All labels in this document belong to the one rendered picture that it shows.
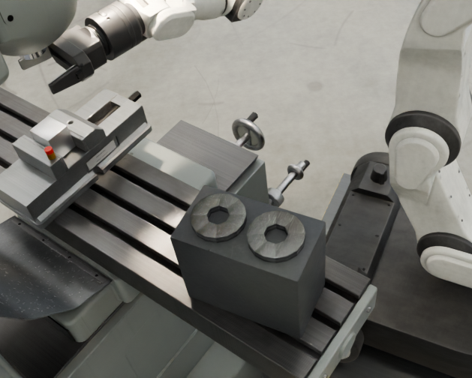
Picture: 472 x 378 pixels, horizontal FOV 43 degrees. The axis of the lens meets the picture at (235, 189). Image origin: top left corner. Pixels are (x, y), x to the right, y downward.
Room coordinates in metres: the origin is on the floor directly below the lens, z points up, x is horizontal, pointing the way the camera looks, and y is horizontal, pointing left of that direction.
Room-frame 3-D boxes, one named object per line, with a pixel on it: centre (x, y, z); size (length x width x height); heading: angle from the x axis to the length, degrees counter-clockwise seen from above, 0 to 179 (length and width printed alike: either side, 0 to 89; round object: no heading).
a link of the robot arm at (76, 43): (0.95, 0.22, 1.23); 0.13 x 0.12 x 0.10; 36
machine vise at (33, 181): (0.96, 0.34, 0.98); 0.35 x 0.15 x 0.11; 136
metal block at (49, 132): (0.94, 0.36, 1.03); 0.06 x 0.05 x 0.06; 46
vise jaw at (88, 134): (0.98, 0.32, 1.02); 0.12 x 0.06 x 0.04; 46
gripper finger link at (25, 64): (0.94, 0.33, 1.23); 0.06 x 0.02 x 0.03; 126
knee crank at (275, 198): (1.17, -0.16, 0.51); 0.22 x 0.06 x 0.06; 136
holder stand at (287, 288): (0.56, -0.01, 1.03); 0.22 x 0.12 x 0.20; 57
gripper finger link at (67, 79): (0.85, 0.26, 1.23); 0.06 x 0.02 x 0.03; 126
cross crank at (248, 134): (1.25, -0.04, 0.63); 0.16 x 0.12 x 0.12; 136
